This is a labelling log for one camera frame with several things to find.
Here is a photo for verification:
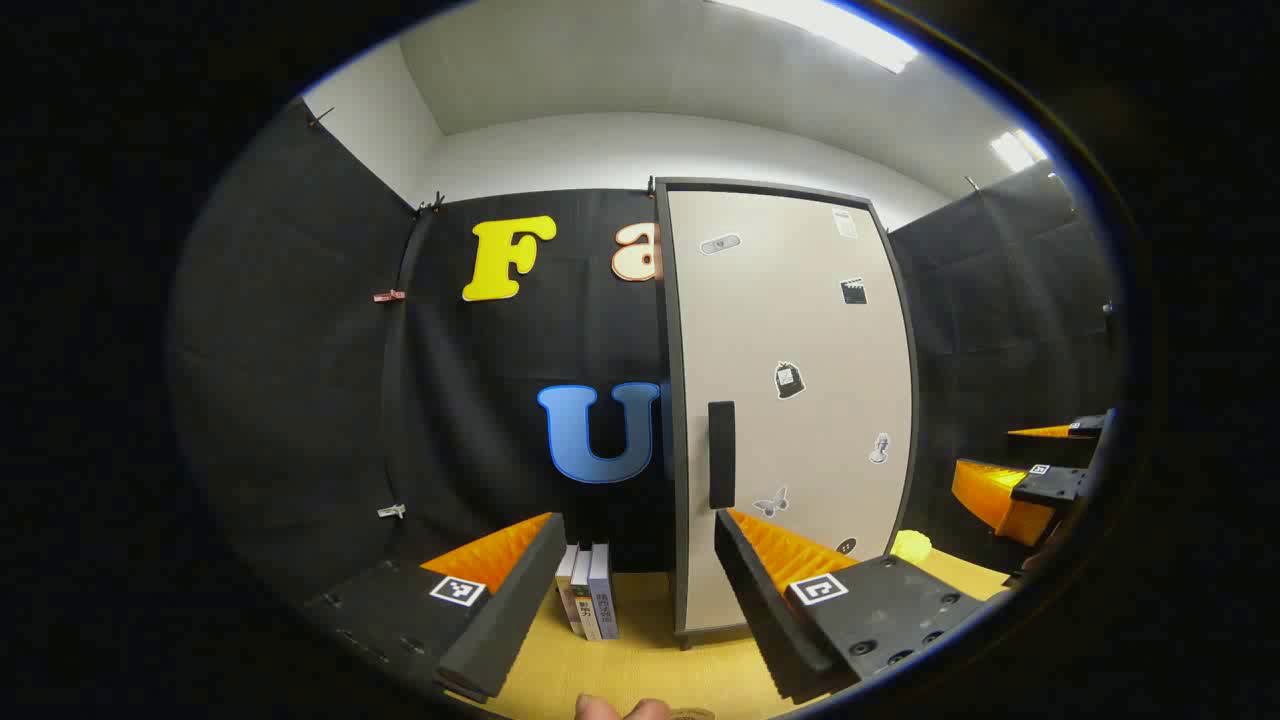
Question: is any black backdrop cloth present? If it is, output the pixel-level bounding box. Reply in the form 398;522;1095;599
170;100;1121;601

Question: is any ceiling light panel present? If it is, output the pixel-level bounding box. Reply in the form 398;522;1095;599
990;128;1051;173

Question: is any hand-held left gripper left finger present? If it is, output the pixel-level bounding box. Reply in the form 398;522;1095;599
300;512;567;704

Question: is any beige cabinet door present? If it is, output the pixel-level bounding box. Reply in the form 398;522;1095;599
665;188;916;633

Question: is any dark grey cabinet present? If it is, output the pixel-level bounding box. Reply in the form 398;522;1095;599
655;178;922;649

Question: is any white book with dark print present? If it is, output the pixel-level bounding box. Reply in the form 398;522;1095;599
570;546;603;641

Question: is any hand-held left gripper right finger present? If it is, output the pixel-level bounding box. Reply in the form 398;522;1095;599
713;507;991;704

